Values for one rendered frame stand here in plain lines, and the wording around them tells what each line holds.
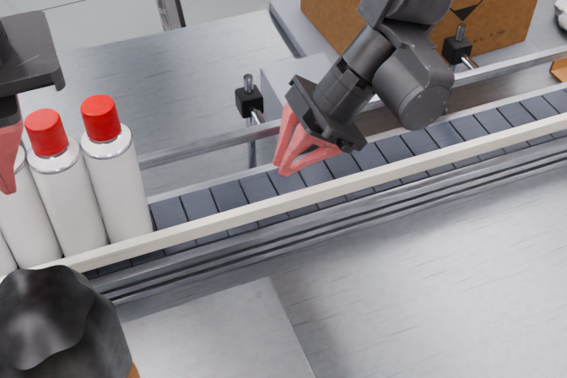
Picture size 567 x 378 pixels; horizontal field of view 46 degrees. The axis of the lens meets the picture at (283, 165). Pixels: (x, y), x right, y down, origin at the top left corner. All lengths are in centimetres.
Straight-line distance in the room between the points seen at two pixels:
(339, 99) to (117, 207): 26
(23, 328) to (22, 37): 16
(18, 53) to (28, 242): 39
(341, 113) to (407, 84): 10
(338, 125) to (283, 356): 25
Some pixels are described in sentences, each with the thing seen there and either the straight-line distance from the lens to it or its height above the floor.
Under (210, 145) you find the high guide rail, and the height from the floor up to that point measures 96.
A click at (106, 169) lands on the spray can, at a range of 69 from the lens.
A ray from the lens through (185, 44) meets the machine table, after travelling 116.
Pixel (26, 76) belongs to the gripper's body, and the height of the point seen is 129.
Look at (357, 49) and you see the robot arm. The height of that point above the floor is 108.
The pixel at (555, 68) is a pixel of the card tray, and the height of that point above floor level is 84.
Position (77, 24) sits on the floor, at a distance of 280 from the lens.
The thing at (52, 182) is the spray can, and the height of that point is 102.
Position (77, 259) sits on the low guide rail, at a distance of 76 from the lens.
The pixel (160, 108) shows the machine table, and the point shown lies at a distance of 104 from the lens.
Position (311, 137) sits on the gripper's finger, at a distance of 73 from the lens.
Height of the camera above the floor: 150
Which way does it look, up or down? 46 degrees down
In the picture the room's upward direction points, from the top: straight up
